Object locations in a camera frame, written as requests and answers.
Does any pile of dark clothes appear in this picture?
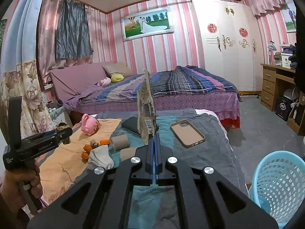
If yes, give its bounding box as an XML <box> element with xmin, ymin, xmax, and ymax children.
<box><xmin>283</xmin><ymin>45</ymin><xmax>298</xmax><ymax>69</ymax></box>

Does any white storage box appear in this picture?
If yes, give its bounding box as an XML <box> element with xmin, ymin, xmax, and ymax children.
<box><xmin>274</xmin><ymin>53</ymin><xmax>292</xmax><ymax>68</ymax></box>

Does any white wardrobe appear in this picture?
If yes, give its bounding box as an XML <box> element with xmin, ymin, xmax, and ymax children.
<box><xmin>191</xmin><ymin>0</ymin><xmax>264</xmax><ymax>95</ymax></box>

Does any grey printed snack wrapper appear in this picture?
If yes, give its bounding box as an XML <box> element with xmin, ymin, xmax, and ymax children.
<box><xmin>137</xmin><ymin>69</ymin><xmax>159</xmax><ymax>145</ymax></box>

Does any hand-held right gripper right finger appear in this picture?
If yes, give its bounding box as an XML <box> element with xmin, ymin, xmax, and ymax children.
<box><xmin>156</xmin><ymin>134</ymin><xmax>279</xmax><ymax>229</ymax></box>

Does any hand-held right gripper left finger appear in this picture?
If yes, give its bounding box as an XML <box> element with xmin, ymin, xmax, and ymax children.
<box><xmin>27</xmin><ymin>134</ymin><xmax>156</xmax><ymax>229</ymax></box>

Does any floral curtain with blue top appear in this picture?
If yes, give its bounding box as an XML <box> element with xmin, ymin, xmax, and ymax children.
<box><xmin>0</xmin><ymin>0</ymin><xmax>56</xmax><ymax>140</ymax></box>

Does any yellow plush toy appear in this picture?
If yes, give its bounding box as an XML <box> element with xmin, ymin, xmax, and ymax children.
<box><xmin>110</xmin><ymin>73</ymin><xmax>125</xmax><ymax>83</ymax></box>

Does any white sock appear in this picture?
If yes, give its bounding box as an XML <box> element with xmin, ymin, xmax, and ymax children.
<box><xmin>87</xmin><ymin>145</ymin><xmax>114</xmax><ymax>171</ymax></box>

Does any black smartphone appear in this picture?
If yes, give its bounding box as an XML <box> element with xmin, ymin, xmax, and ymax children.
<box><xmin>121</xmin><ymin>116</ymin><xmax>143</xmax><ymax>137</ymax></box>

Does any teal towel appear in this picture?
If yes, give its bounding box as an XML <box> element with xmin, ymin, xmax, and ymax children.
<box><xmin>105</xmin><ymin>118</ymin><xmax>181</xmax><ymax>229</ymax></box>

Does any grey curtain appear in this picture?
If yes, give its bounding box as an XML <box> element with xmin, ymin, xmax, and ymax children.
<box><xmin>55</xmin><ymin>0</ymin><xmax>93</xmax><ymax>60</ymax></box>

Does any desk lamp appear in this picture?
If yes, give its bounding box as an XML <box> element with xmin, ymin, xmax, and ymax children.
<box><xmin>267</xmin><ymin>40</ymin><xmax>277</xmax><ymax>65</ymax></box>

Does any pink piggy bank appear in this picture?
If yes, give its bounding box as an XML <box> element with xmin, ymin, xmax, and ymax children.
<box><xmin>81</xmin><ymin>114</ymin><xmax>100</xmax><ymax>136</ymax></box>

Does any black coat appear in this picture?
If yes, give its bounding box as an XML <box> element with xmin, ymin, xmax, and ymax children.
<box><xmin>293</xmin><ymin>0</ymin><xmax>305</xmax><ymax>87</ymax></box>

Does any black cardboard box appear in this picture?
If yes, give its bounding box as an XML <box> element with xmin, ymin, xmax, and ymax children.
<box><xmin>275</xmin><ymin>96</ymin><xmax>295</xmax><ymax>122</ymax></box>

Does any pink plush toy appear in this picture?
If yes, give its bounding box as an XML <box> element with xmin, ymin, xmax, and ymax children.
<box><xmin>96</xmin><ymin>77</ymin><xmax>112</xmax><ymax>87</ymax></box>

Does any light blue plastic basket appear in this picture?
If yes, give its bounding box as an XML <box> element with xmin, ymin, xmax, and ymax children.
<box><xmin>248</xmin><ymin>150</ymin><xmax>305</xmax><ymax>229</ymax></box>

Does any bed with purple dotted skirt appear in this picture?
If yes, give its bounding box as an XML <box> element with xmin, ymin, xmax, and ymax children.
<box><xmin>63</xmin><ymin>65</ymin><xmax>241</xmax><ymax>129</ymax></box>

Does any white electric fan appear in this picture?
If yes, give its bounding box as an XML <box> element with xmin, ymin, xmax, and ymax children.
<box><xmin>283</xmin><ymin>88</ymin><xmax>301</xmax><ymax>101</ymax></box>

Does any wall poster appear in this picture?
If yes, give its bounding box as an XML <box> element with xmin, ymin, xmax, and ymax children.
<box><xmin>283</xmin><ymin>1</ymin><xmax>297</xmax><ymax>32</ymax></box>

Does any wooden desk with drawers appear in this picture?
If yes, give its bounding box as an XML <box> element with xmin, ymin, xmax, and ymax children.
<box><xmin>260</xmin><ymin>63</ymin><xmax>305</xmax><ymax>135</ymax></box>

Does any beige phone case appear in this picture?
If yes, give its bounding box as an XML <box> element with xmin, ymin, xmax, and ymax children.
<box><xmin>170</xmin><ymin>120</ymin><xmax>206</xmax><ymax>148</ymax></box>

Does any framed wedding photo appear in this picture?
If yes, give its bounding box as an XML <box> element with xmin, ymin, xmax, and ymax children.
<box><xmin>120</xmin><ymin>7</ymin><xmax>174</xmax><ymax>41</ymax></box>

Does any striped plaid bed blanket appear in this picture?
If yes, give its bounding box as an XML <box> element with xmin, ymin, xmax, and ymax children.
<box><xmin>79</xmin><ymin>65</ymin><xmax>239</xmax><ymax>105</ymax></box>

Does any beige pillow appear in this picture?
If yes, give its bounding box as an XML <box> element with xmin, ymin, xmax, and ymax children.
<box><xmin>102</xmin><ymin>63</ymin><xmax>132</xmax><ymax>78</ymax></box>

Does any person's left hand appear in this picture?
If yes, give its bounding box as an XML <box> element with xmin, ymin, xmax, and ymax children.
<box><xmin>0</xmin><ymin>160</ymin><xmax>44</xmax><ymax>214</ymax></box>

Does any cardboard tube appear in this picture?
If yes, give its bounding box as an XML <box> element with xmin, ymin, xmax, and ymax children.
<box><xmin>111</xmin><ymin>134</ymin><xmax>130</xmax><ymax>151</ymax></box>

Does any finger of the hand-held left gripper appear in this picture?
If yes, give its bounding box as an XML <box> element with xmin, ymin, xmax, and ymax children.
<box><xmin>22</xmin><ymin>130</ymin><xmax>59</xmax><ymax>145</ymax></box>
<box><xmin>56</xmin><ymin>127</ymin><xmax>73</xmax><ymax>145</ymax></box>

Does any orange towel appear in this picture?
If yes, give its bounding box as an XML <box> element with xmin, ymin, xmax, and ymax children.
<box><xmin>38</xmin><ymin>118</ymin><xmax>122</xmax><ymax>203</ymax></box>

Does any grey blanket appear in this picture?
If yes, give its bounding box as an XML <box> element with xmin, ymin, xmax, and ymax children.
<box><xmin>95</xmin><ymin>108</ymin><xmax>248</xmax><ymax>196</ymax></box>

